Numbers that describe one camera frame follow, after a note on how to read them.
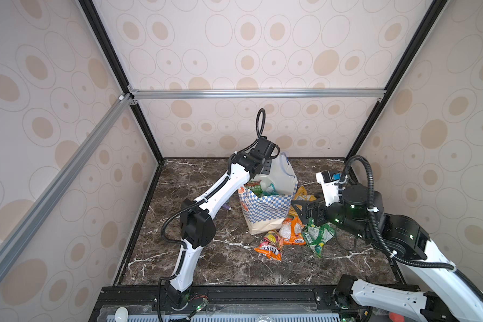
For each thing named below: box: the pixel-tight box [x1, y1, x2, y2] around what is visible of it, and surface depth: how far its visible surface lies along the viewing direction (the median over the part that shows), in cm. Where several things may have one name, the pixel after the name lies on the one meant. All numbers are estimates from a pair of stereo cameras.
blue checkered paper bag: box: [238, 152, 298, 236], surface depth 80 cm
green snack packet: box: [301, 218, 335, 258], surface depth 86 cm
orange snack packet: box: [279, 216, 306, 246], surface depth 88 cm
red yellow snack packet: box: [253, 229, 284, 261], surface depth 84 cm
